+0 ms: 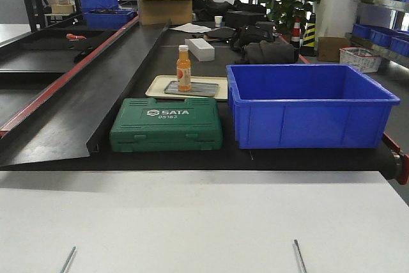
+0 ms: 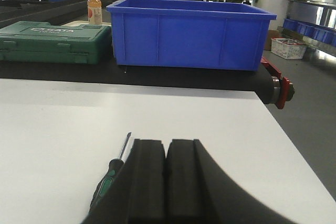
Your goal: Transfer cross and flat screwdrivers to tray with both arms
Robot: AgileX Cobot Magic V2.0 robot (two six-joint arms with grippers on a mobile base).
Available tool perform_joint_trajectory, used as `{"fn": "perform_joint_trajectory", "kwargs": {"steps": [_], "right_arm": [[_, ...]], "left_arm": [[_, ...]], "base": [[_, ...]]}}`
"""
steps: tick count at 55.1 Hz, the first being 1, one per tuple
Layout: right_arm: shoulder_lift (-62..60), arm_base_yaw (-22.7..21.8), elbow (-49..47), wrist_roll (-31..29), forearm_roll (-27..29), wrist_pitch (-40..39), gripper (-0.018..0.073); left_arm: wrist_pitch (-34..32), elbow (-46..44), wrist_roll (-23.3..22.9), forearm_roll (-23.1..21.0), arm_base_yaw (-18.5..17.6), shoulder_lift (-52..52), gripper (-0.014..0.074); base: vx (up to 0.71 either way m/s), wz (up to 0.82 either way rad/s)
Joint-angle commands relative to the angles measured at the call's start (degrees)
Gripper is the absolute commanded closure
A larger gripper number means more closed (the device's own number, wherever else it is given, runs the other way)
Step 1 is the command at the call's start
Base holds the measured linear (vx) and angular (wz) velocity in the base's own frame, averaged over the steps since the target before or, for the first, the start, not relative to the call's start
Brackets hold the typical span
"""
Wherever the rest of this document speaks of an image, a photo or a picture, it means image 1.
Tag green-handled screwdriver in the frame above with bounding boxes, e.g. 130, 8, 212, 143
59, 246, 77, 273
293, 239, 307, 273

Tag white rectangular box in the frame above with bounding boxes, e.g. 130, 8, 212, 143
185, 38, 215, 61

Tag large open cardboard box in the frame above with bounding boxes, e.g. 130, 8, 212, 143
137, 0, 193, 25

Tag white paper cup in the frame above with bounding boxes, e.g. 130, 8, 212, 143
214, 15, 223, 27

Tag orange tool on conveyor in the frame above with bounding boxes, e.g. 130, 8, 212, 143
66, 33, 86, 40

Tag yellow black traffic cone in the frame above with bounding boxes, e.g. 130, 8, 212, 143
300, 13, 316, 56

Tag blue bin on conveyor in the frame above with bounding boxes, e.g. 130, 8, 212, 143
83, 10, 136, 29

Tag steel shelving rack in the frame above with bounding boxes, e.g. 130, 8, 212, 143
347, 0, 408, 68

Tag green SATA tool case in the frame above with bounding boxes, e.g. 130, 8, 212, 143
109, 98, 223, 153

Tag grey metal tray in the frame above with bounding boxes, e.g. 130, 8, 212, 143
164, 81, 219, 97

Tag large blue plastic bin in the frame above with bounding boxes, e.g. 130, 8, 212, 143
226, 64, 400, 149

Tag dark grey bag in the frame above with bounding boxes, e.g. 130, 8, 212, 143
235, 40, 299, 65

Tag orange juice bottle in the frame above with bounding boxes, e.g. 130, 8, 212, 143
176, 45, 192, 91

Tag brown cardboard box on floor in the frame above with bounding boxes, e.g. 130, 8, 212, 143
318, 36, 350, 62

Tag beige plastic tray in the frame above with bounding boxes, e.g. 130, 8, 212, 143
145, 75, 228, 101

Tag red white traffic cone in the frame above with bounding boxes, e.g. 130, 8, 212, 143
290, 17, 301, 49

